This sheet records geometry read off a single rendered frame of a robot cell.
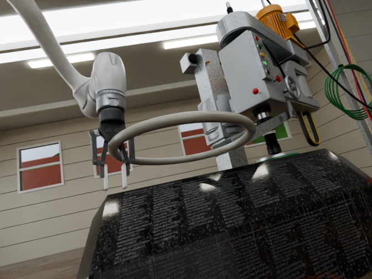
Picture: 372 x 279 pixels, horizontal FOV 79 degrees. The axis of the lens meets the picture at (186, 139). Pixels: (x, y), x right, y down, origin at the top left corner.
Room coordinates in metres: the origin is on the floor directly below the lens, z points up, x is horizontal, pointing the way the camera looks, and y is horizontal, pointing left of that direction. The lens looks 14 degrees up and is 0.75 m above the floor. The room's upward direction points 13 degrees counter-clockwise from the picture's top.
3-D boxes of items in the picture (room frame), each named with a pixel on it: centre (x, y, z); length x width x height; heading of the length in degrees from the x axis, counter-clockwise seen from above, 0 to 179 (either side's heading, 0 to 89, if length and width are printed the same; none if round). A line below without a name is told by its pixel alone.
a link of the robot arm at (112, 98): (0.65, 0.21, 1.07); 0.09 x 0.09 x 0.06
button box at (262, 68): (1.07, -0.48, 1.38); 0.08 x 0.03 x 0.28; 134
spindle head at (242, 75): (1.26, -0.51, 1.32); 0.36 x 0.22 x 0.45; 134
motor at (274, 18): (1.65, -0.93, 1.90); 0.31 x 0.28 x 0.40; 44
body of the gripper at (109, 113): (0.64, 0.21, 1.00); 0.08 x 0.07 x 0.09; 120
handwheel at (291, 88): (1.20, -0.62, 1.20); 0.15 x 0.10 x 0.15; 134
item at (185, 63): (1.99, -0.20, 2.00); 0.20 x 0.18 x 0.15; 1
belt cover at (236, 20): (1.45, -0.70, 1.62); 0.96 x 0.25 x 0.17; 134
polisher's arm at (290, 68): (1.47, -0.74, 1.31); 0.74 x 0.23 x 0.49; 134
